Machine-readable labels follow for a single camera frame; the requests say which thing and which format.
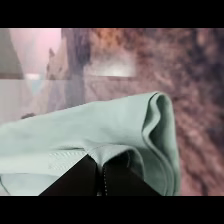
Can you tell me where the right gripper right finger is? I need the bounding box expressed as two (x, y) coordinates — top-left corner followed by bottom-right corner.
(100, 152), (162, 197)

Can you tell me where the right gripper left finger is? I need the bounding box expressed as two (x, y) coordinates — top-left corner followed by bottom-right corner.
(38, 153), (102, 197)

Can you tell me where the mint green shirt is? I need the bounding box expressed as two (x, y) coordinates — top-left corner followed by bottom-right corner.
(0, 91), (182, 197)

